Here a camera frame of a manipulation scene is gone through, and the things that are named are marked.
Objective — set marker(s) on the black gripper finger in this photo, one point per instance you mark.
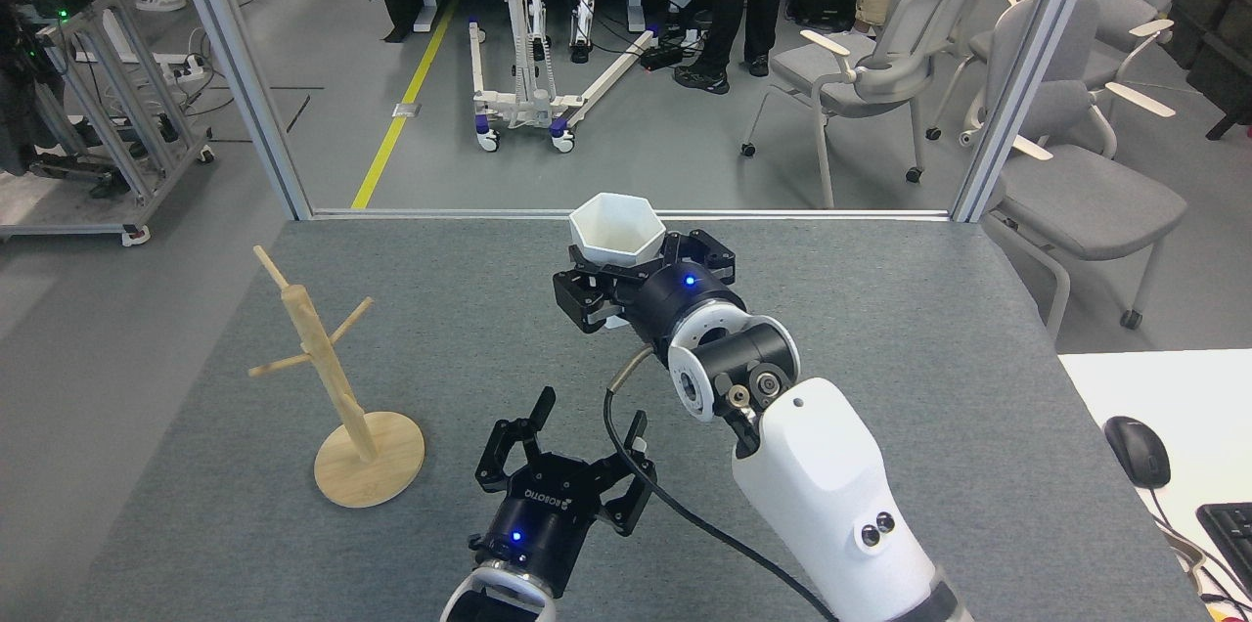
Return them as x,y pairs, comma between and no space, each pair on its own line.
631,495
709,255
592,294
504,451

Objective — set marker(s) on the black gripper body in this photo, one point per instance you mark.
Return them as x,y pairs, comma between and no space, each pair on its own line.
675,304
543,524

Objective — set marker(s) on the white hexagonal cup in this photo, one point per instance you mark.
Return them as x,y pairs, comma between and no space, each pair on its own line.
616,226

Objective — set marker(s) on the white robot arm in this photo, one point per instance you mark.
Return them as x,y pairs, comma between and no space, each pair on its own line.
822,495
489,598

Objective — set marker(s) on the wooden cup rack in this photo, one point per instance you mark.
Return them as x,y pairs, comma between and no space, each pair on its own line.
364,475

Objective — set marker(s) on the white wheeled stand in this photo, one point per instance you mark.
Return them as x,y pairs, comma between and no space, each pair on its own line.
533,104

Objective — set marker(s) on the black power strip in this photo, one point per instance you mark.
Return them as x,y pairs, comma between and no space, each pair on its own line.
662,55

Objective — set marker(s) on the grey chair with mesh back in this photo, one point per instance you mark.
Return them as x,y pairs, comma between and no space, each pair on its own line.
871,79

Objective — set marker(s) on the person in black trousers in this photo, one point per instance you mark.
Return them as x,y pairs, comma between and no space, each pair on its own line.
729,6

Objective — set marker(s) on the white power strip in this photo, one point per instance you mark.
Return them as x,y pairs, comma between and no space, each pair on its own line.
184,66

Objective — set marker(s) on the black computer mouse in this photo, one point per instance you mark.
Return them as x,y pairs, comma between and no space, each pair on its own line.
1140,451

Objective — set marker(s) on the white desk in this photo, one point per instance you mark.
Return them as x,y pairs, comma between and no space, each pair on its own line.
1193,397

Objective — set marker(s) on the black keyboard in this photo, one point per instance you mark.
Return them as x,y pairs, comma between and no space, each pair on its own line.
1230,539

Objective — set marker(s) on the black equipment on cart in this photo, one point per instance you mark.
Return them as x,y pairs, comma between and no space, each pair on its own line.
24,65

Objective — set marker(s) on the silver table edge rail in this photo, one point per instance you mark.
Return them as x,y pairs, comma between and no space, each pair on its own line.
440,213

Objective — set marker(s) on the silver frame post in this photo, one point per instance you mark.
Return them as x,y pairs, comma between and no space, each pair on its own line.
245,84
1027,74

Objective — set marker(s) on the aluminium frame cart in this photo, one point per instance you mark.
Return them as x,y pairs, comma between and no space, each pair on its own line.
117,133

